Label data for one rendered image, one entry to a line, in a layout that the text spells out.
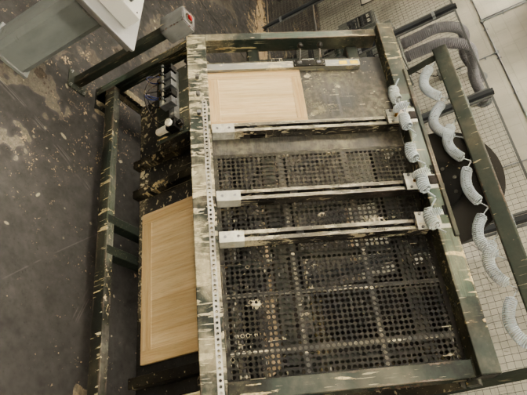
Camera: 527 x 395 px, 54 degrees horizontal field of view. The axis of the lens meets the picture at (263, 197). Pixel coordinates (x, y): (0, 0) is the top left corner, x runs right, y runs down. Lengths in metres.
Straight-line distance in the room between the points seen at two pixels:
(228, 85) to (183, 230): 0.91
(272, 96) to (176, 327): 1.44
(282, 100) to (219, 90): 0.38
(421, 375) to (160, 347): 1.31
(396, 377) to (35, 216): 2.00
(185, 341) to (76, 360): 0.59
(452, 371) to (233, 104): 1.83
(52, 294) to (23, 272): 0.20
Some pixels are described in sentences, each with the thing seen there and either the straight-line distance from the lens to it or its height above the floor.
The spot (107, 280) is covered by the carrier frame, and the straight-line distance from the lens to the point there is 2.99.
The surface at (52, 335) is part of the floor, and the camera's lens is 2.91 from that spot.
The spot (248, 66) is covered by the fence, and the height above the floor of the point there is 1.11.
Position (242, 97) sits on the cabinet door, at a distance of 3.13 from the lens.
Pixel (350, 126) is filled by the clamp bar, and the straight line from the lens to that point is 3.01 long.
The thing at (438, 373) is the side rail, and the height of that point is 1.69.
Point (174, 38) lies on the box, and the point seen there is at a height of 0.80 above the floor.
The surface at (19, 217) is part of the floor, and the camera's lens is 2.97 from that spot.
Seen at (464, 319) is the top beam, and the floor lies 1.85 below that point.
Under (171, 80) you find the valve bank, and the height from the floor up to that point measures 0.76.
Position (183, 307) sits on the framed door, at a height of 0.55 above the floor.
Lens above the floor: 2.18
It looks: 23 degrees down
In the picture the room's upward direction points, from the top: 69 degrees clockwise
